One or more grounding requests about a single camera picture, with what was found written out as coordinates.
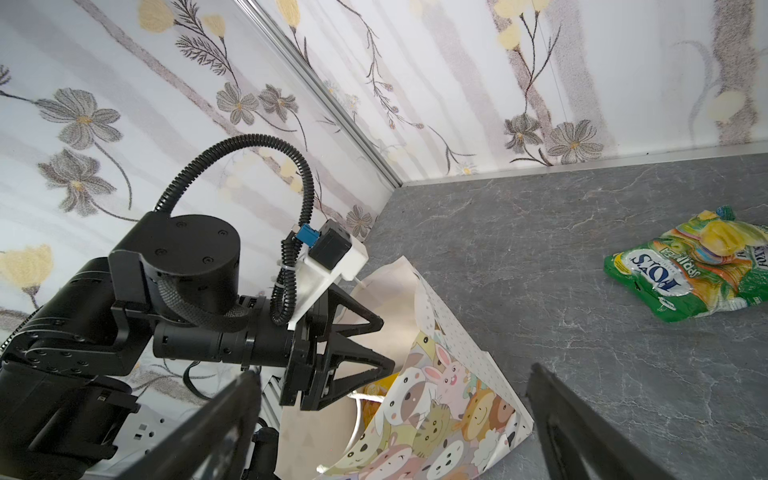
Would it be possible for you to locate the yellow snack packet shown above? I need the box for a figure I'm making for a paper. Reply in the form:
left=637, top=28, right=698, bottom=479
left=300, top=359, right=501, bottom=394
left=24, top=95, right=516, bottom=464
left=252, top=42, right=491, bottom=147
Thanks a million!
left=359, top=374, right=398, bottom=396

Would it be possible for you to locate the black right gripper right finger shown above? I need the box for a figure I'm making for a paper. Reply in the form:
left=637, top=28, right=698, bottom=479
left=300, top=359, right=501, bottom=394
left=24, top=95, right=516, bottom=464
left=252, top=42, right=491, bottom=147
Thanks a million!
left=526, top=363, right=672, bottom=479

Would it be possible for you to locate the white cartoon paper gift bag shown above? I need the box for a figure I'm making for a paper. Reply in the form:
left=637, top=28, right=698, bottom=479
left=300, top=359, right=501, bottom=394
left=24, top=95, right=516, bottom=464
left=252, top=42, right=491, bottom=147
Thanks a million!
left=276, top=258, right=534, bottom=479

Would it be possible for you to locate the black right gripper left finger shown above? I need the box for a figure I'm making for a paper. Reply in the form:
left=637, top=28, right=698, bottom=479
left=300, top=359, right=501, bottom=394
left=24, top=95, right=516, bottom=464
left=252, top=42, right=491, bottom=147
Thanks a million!
left=118, top=370, right=263, bottom=479

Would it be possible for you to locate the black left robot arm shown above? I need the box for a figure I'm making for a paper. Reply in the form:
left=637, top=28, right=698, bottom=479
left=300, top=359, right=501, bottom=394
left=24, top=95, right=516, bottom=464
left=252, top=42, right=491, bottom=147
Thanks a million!
left=1, top=212, right=394, bottom=479

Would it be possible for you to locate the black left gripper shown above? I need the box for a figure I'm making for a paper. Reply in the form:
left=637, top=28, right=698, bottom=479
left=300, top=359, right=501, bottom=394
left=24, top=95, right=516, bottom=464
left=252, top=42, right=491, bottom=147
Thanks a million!
left=279, top=283, right=395, bottom=411

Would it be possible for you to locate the green Fox's candy bag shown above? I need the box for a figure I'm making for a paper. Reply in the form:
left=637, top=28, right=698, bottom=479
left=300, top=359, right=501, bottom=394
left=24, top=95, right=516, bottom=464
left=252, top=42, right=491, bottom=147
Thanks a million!
left=603, top=206, right=767, bottom=322

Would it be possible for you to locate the left black corrugated cable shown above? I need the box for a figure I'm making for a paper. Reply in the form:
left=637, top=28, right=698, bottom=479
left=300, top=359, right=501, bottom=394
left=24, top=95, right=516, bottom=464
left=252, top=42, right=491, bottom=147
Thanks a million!
left=154, top=133, right=316, bottom=327

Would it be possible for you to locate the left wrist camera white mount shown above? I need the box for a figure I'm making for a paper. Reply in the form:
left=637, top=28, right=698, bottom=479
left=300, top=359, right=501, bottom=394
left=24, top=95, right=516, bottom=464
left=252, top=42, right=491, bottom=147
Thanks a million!
left=288, top=219, right=368, bottom=331

